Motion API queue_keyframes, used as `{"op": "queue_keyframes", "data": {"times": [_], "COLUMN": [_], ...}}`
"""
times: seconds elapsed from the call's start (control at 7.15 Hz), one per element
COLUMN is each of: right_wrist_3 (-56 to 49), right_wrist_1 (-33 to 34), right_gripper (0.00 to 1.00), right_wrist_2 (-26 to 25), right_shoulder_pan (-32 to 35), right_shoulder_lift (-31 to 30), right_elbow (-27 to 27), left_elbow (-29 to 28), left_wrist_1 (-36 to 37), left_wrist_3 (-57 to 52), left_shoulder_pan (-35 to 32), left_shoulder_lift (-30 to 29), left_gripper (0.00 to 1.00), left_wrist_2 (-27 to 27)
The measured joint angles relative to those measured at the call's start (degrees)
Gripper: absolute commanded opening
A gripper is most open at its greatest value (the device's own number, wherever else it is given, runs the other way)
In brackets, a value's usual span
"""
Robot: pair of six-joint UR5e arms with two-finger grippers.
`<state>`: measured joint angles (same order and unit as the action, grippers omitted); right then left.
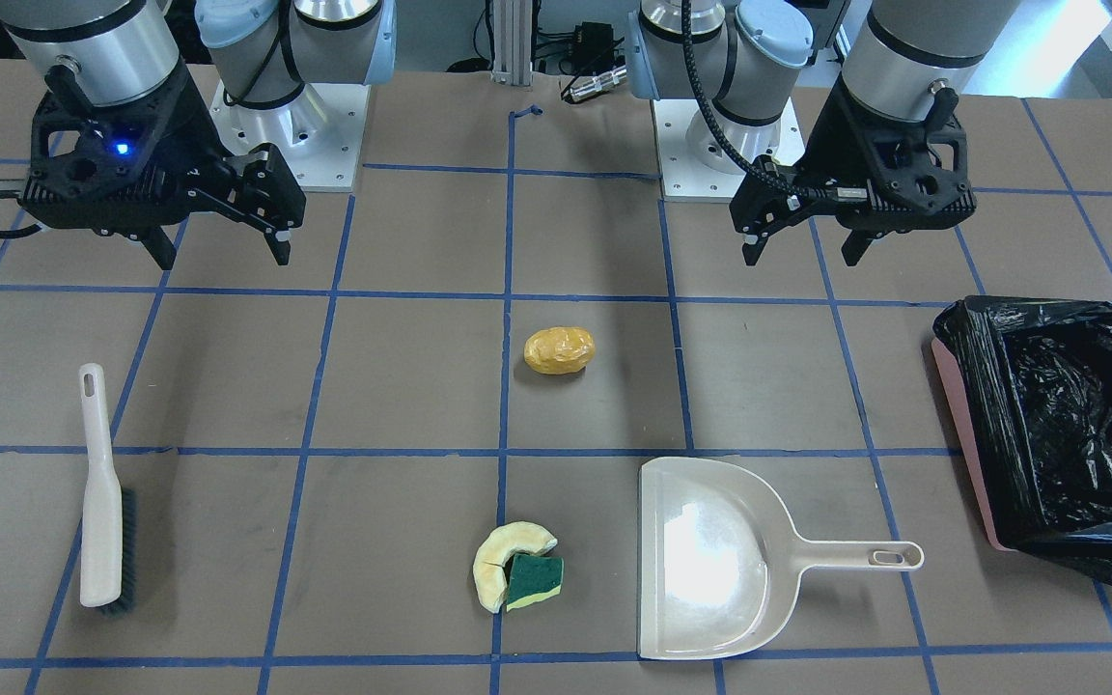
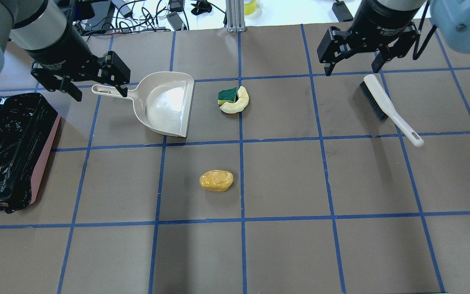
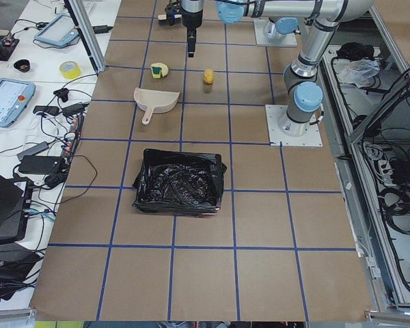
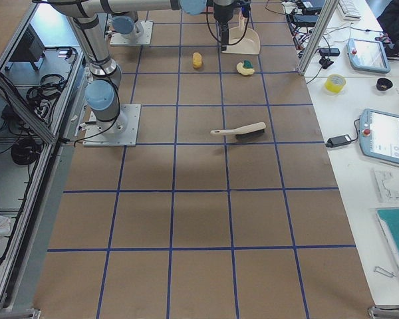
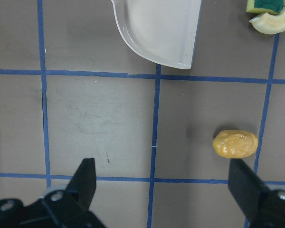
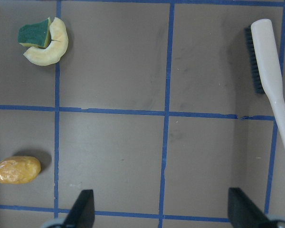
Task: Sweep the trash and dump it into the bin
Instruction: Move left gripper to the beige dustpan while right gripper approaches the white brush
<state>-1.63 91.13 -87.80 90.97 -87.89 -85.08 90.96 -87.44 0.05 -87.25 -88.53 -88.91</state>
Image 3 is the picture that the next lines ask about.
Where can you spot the small black bowl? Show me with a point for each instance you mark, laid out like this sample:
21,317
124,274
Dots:
22,65

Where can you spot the beige plastic dustpan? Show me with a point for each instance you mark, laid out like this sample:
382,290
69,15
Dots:
154,102

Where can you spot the green yellow sponge piece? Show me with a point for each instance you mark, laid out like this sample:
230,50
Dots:
156,72

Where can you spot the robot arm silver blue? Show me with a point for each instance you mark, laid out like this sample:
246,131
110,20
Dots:
281,26
304,95

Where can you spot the bin with black bag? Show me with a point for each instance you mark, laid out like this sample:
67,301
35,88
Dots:
180,183

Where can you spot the orange yellow potato lump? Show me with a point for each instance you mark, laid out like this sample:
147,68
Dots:
209,76

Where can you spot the blue teach pendant far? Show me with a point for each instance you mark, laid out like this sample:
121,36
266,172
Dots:
59,33

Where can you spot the blue teach pendant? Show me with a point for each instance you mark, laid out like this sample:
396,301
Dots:
14,97
59,33

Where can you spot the blue teach pendant near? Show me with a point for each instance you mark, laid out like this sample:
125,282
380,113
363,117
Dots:
14,97

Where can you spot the black power strip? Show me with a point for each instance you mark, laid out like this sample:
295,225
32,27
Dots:
73,137

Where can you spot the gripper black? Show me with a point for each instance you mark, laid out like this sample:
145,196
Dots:
191,21

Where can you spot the pale yellow curved foam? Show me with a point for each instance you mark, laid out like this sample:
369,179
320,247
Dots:
165,69

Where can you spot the yellow tape roll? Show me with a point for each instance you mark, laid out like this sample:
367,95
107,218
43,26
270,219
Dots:
70,70

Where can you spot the aluminium frame post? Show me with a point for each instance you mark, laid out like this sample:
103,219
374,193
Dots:
84,27

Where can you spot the black power adapter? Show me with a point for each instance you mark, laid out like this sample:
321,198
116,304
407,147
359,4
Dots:
32,164

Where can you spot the black laptop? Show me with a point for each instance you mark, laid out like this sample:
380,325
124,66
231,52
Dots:
15,201

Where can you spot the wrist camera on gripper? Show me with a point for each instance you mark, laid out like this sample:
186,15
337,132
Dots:
171,14

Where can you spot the white crumpled cloth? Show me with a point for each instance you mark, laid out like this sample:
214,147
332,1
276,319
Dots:
361,73

